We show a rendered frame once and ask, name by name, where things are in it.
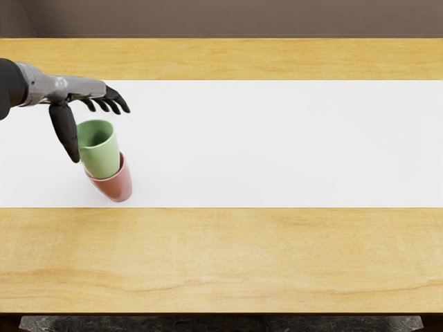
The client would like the green cup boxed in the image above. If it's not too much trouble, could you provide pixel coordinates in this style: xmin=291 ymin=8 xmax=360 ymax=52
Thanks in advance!
xmin=75 ymin=119 xmax=121 ymax=180

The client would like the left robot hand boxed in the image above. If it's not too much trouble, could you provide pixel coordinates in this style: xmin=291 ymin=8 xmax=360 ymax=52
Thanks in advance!
xmin=16 ymin=62 xmax=132 ymax=165

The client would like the pink cup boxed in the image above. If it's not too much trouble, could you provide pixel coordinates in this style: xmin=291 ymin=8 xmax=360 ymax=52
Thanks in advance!
xmin=84 ymin=151 xmax=133 ymax=203

